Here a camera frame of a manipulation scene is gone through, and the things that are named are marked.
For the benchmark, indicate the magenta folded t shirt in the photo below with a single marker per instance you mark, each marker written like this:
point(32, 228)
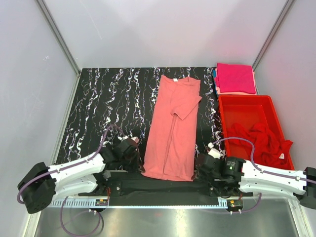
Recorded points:
point(234, 78)

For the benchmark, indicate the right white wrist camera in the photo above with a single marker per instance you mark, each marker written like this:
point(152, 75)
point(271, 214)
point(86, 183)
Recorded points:
point(213, 152)

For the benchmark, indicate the blue folded t shirt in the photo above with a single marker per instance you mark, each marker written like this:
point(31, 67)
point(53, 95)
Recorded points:
point(216, 81)

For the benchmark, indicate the salmon pink t shirt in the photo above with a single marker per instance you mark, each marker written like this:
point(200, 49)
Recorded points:
point(170, 149)

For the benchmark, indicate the red t shirt in bin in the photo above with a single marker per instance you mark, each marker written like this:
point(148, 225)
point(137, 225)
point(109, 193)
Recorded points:
point(270, 149)

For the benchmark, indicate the aluminium corner post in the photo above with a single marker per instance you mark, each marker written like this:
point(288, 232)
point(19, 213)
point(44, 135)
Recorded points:
point(57, 34)
point(273, 32)

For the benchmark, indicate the red plastic bin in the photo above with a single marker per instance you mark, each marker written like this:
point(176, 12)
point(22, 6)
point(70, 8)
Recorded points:
point(247, 111)

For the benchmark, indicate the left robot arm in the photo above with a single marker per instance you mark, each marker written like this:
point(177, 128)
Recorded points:
point(85, 176)

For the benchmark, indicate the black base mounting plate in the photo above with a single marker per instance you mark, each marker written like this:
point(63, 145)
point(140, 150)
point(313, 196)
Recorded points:
point(134, 189)

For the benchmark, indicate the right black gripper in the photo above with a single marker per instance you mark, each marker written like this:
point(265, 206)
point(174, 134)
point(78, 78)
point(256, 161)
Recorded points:
point(199, 175)

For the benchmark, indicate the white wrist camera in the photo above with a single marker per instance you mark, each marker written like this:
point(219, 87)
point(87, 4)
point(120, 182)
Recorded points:
point(213, 152)
point(135, 139)

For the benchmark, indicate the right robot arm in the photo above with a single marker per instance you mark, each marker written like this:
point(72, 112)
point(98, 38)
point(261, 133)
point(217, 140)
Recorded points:
point(234, 177)

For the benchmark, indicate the right aluminium corner post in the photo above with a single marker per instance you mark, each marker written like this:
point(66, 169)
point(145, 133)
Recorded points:
point(273, 32)

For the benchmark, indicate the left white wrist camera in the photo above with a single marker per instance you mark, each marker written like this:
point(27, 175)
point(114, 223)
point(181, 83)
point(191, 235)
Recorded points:
point(135, 139)

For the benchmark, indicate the white cable duct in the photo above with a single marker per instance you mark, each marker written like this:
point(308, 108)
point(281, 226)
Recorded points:
point(98, 204)

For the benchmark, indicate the black marble pattern mat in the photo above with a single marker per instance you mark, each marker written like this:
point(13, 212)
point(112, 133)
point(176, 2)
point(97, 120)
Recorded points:
point(110, 102)

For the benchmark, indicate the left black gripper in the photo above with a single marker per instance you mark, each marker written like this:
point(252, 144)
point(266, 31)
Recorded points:
point(138, 167)

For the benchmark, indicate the left aluminium corner post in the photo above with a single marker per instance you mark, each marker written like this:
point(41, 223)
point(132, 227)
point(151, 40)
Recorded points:
point(57, 34)

